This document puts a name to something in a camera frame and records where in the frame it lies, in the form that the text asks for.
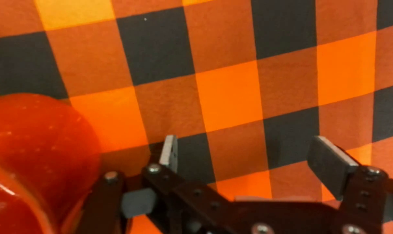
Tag orange black checkered tablecloth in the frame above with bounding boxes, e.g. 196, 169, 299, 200
0, 0, 393, 201

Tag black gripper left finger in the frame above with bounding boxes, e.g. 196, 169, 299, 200
159, 135, 178, 173

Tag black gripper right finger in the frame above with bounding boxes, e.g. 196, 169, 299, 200
307, 135, 359, 200

